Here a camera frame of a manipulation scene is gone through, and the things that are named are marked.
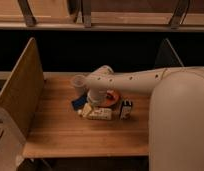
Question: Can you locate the right dark side panel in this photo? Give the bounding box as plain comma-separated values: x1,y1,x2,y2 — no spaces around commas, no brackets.
154,38,184,68

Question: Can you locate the left wooden side panel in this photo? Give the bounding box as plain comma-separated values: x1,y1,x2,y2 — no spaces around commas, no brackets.
0,38,44,141

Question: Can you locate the beige cylindrical gripper body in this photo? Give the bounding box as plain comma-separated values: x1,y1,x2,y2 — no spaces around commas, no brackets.
87,89,107,106

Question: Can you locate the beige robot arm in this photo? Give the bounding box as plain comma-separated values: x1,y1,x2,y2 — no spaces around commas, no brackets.
86,66,204,171

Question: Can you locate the blue flat object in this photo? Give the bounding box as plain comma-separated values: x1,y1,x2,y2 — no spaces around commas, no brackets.
71,95,87,110

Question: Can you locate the wooden upper shelf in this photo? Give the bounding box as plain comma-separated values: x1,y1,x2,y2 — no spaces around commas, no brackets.
0,0,204,32

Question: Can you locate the white pill bottle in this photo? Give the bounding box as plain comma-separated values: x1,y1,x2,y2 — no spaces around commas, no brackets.
78,103,112,120

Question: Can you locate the translucent plastic cup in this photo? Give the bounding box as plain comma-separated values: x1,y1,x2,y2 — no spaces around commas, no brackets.
71,74,87,96

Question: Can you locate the orange bowl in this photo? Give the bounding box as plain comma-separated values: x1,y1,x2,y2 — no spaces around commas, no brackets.
101,90,120,107

